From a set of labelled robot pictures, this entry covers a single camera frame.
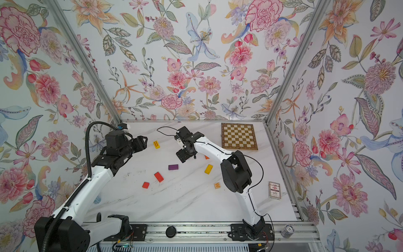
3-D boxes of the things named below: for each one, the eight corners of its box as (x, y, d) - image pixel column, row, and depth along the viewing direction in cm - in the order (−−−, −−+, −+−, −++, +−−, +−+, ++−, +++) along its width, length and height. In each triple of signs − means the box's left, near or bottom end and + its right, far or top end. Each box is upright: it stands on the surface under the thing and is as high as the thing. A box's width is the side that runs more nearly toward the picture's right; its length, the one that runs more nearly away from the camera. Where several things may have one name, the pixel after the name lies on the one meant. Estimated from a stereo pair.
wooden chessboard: (222, 150, 108) (222, 147, 106) (220, 125, 122) (220, 123, 120) (258, 150, 108) (259, 148, 106) (251, 125, 123) (252, 123, 120)
